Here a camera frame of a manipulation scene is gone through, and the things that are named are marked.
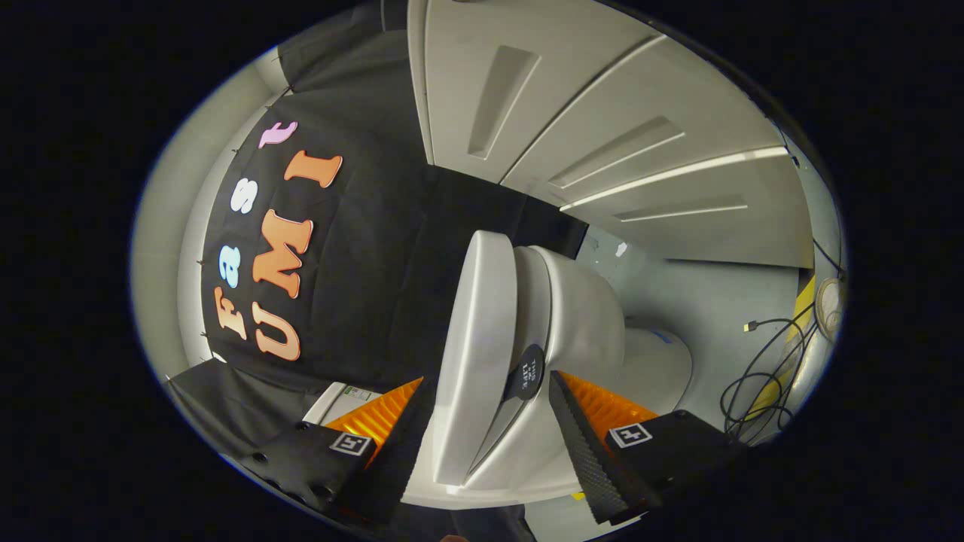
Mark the white toilet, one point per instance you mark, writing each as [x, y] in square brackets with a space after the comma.
[587, 324]

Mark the white toilet lid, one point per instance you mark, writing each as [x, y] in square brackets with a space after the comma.
[474, 339]

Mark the black backdrop cloth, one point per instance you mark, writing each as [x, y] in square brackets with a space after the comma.
[361, 263]

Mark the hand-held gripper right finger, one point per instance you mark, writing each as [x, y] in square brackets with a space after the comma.
[587, 459]

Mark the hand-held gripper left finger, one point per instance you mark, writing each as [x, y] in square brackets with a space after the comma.
[399, 459]

